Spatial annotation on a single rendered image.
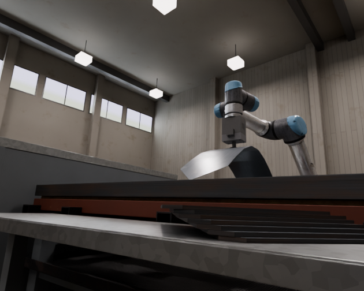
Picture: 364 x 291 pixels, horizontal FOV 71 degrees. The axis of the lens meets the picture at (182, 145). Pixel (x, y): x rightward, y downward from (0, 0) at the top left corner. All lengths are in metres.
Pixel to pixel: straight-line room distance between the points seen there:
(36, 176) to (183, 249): 1.12
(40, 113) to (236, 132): 10.51
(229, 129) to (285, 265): 0.86
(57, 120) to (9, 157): 10.16
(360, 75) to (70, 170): 9.33
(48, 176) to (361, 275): 1.30
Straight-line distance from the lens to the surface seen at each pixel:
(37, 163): 1.38
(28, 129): 11.02
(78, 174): 1.48
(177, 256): 0.33
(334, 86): 9.99
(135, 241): 0.37
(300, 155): 1.57
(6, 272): 0.96
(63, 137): 11.44
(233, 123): 1.09
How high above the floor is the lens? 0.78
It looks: 14 degrees up
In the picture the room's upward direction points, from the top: 2 degrees clockwise
